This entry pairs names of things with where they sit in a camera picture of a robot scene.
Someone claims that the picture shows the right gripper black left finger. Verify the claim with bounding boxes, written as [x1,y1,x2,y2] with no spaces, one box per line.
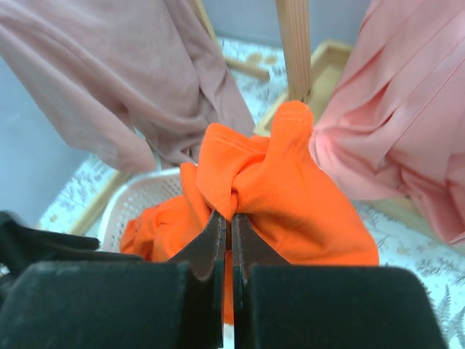
[170,212,227,348]

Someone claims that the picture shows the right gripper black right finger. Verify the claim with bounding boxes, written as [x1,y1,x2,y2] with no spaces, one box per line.
[231,214,289,348]

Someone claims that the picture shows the orange t-shirt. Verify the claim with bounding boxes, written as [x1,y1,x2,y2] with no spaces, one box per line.
[119,100,380,324]

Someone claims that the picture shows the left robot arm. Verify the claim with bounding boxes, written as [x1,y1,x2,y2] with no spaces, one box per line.
[1,211,142,297]

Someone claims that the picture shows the white plastic laundry basket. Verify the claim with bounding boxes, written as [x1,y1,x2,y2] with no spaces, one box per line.
[97,168,182,252]

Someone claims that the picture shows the wooden side clothes rack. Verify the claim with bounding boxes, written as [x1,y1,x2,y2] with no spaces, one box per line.
[94,1,254,188]

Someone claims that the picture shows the dusty pink hanging garment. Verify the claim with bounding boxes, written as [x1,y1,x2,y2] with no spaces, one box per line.
[1,1,254,173]

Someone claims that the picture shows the wooden rack with tray base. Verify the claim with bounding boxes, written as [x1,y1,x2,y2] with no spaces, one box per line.
[254,0,465,252]

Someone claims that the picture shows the salmon pink pleated garment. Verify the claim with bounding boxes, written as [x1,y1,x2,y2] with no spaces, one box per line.
[308,0,465,246]

